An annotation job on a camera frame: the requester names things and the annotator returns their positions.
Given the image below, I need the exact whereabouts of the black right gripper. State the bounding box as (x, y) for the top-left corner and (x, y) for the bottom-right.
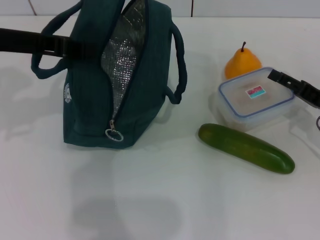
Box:
(266, 68), (320, 109)

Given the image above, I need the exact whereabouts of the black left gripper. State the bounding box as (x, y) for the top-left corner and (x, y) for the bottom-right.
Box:
(0, 27), (103, 61)

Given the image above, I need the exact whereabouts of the clear plastic lidded container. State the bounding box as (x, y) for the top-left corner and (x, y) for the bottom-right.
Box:
(217, 66), (296, 132)

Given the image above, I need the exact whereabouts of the yellow orange pear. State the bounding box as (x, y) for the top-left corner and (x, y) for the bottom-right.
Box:
(224, 41), (263, 80)

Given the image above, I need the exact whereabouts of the dark teal lunch bag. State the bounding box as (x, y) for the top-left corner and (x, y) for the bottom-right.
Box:
(31, 0), (188, 150)

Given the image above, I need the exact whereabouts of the green cucumber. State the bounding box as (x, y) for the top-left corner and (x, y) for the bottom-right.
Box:
(198, 123), (296, 175)

